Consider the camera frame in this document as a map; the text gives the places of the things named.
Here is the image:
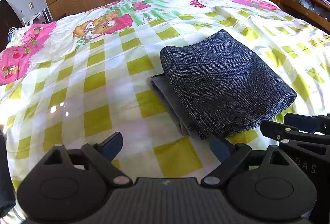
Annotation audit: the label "dark grey plaid pants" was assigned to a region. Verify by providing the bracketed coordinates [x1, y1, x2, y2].
[149, 30, 297, 140]

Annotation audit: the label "wooden side shelf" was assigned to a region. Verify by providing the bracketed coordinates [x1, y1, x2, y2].
[269, 0, 329, 33]

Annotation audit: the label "dark wooden headboard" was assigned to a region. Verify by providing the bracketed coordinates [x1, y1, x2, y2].
[0, 0, 22, 51]

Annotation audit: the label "white cord bundle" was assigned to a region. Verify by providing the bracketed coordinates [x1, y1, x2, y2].
[7, 26, 34, 45]

